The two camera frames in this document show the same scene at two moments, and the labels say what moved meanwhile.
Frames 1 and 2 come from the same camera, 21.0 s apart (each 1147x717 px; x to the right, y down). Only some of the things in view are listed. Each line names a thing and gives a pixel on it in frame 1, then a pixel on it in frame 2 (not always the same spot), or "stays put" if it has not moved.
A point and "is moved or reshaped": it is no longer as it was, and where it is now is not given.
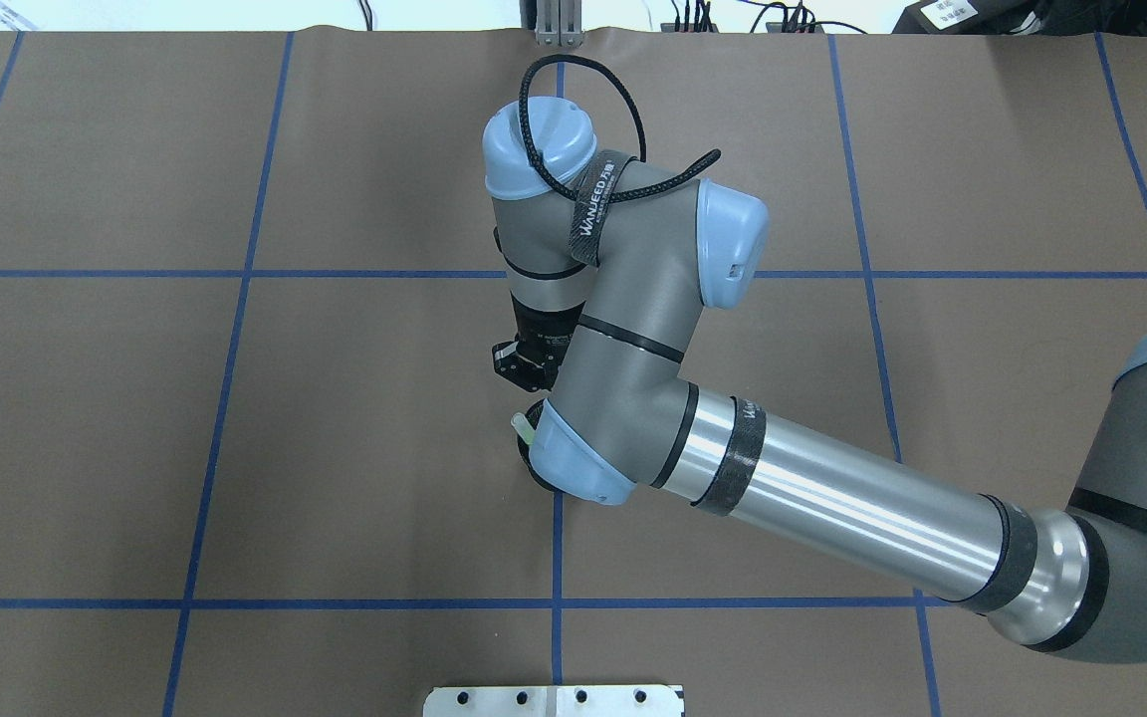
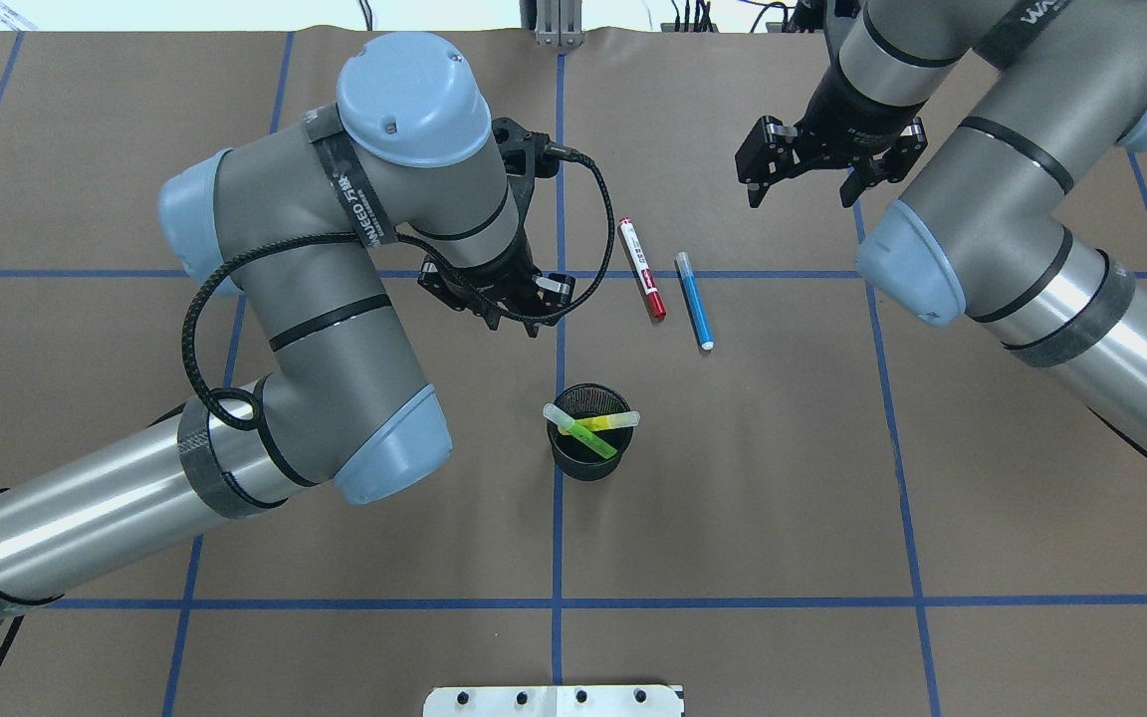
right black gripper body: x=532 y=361 → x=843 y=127
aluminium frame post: x=559 y=23 stays put
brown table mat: x=218 y=432 stays put
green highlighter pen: x=524 y=427 is moved or reshaped
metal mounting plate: x=554 y=701 stays put
